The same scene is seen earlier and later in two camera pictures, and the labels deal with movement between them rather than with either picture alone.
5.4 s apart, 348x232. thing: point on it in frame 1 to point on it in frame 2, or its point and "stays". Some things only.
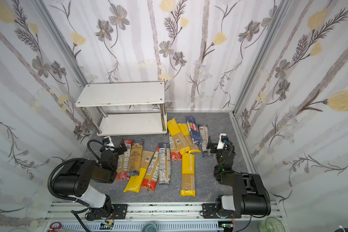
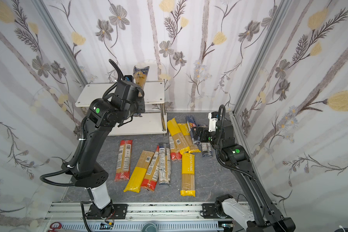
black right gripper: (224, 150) to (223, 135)
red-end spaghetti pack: (123, 161) stays
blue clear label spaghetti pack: (164, 164) stays
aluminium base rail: (186, 217) stays
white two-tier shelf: (125, 108) stays
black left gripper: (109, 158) to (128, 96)
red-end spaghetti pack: (152, 175) stays
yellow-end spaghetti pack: (134, 182) stays
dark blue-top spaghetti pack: (135, 157) to (140, 76)
